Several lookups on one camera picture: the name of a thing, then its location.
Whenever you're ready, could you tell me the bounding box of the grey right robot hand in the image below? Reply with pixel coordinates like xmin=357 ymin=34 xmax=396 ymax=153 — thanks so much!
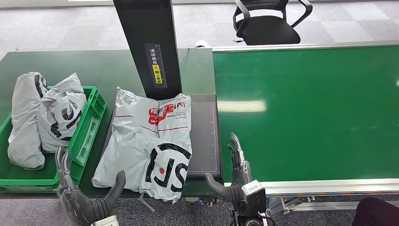
xmin=204 ymin=132 xmax=252 ymax=213

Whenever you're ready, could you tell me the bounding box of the large grey courier package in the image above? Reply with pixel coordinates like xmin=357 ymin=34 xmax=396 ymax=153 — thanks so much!
xmin=92 ymin=87 xmax=193 ymax=213

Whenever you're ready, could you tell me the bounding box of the green conveyor belt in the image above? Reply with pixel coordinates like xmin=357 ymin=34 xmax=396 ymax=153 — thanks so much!
xmin=212 ymin=40 xmax=399 ymax=216

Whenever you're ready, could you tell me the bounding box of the black inbound scanner machine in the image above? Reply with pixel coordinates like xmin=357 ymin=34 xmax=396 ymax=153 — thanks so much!
xmin=99 ymin=0 xmax=224 ymax=181

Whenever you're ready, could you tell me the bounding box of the crumpled grey courier package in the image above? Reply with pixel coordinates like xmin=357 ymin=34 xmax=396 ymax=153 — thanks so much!
xmin=37 ymin=73 xmax=87 ymax=153

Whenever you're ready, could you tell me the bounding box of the yellow label sticker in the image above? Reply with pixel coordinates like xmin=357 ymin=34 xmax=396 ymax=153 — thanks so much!
xmin=152 ymin=64 xmax=163 ymax=85

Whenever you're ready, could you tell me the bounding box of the green plastic crate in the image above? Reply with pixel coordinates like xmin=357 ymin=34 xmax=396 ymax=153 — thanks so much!
xmin=0 ymin=86 xmax=108 ymax=194

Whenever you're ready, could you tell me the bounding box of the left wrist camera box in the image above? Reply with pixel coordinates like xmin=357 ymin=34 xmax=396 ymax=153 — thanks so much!
xmin=90 ymin=215 xmax=121 ymax=226

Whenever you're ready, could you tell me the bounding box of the thin grey cable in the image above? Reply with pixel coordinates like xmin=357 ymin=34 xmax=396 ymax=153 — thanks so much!
xmin=180 ymin=48 xmax=190 ymax=73

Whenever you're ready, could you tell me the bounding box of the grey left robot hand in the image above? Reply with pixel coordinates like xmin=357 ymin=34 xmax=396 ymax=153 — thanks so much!
xmin=54 ymin=145 xmax=127 ymax=226

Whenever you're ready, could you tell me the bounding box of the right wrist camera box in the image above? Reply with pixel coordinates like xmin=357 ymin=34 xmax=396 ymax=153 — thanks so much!
xmin=241 ymin=180 xmax=267 ymax=217

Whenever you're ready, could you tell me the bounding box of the dark rounded object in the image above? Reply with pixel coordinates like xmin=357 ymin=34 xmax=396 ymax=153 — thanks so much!
xmin=351 ymin=197 xmax=399 ymax=226

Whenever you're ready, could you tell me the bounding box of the black office chair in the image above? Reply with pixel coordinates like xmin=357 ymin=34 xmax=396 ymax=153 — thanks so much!
xmin=232 ymin=0 xmax=313 ymax=46

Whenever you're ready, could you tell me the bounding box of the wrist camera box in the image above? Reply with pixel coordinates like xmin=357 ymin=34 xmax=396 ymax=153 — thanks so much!
xmin=241 ymin=180 xmax=267 ymax=217
xmin=90 ymin=215 xmax=121 ymax=226

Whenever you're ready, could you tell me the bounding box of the tall grey courier package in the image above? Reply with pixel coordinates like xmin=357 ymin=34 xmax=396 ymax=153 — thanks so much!
xmin=7 ymin=72 xmax=49 ymax=170

